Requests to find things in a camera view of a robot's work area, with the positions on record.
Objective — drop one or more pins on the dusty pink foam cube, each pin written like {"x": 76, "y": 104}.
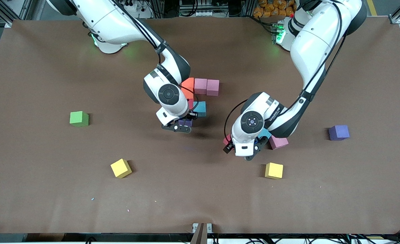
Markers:
{"x": 201, "y": 86}

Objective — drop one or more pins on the light pink foam cube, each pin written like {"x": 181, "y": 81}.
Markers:
{"x": 279, "y": 143}
{"x": 212, "y": 87}

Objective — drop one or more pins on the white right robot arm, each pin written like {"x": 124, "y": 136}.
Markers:
{"x": 168, "y": 94}

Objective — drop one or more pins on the brown table cover sheet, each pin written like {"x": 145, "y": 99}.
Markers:
{"x": 200, "y": 189}

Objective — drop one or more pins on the yellow foam cube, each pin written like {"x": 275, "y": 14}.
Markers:
{"x": 274, "y": 170}
{"x": 120, "y": 168}

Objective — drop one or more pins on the orange foam cube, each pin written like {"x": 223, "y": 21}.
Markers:
{"x": 190, "y": 94}
{"x": 189, "y": 83}

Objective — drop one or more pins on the metal table edge bracket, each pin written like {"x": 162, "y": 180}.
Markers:
{"x": 195, "y": 226}

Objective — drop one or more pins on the red foam cube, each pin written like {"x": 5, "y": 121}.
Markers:
{"x": 227, "y": 139}
{"x": 190, "y": 104}

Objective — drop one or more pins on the pile of orange objects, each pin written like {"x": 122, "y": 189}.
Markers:
{"x": 274, "y": 8}

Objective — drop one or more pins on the purple foam cube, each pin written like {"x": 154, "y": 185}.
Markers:
{"x": 185, "y": 122}
{"x": 338, "y": 132}

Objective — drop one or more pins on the blue foam cube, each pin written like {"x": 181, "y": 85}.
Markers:
{"x": 265, "y": 135}
{"x": 200, "y": 108}

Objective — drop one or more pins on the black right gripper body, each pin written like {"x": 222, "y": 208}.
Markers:
{"x": 190, "y": 117}

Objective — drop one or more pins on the white power strip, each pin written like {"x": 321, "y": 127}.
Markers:
{"x": 200, "y": 13}
{"x": 139, "y": 8}

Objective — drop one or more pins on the brown camera stand pole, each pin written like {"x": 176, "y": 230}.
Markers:
{"x": 200, "y": 237}

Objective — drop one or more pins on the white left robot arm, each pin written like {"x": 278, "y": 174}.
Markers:
{"x": 252, "y": 122}

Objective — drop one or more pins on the green foam cube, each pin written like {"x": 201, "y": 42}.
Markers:
{"x": 79, "y": 119}

